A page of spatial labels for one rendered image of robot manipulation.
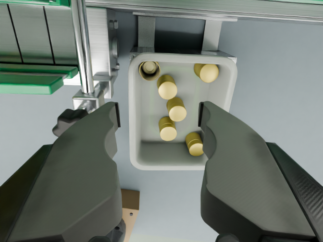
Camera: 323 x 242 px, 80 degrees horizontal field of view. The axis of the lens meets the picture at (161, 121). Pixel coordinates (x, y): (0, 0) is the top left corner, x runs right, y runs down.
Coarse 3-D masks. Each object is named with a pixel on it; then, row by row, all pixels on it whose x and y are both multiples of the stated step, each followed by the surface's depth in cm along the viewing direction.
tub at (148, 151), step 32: (160, 64) 36; (192, 64) 37; (224, 64) 30; (128, 96) 32; (160, 96) 39; (192, 96) 40; (224, 96) 33; (192, 128) 43; (160, 160) 40; (192, 160) 40
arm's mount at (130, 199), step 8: (128, 192) 52; (136, 192) 53; (128, 200) 50; (136, 200) 51; (128, 208) 48; (136, 208) 48; (128, 216) 49; (136, 216) 49; (128, 224) 50; (128, 232) 52; (128, 240) 53
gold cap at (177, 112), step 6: (168, 102) 39; (174, 102) 37; (180, 102) 37; (168, 108) 38; (174, 108) 36; (180, 108) 36; (174, 114) 36; (180, 114) 36; (174, 120) 37; (180, 120) 37
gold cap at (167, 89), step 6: (162, 78) 36; (168, 78) 35; (162, 84) 34; (168, 84) 34; (174, 84) 34; (162, 90) 34; (168, 90) 34; (174, 90) 34; (162, 96) 35; (168, 96) 35; (174, 96) 35
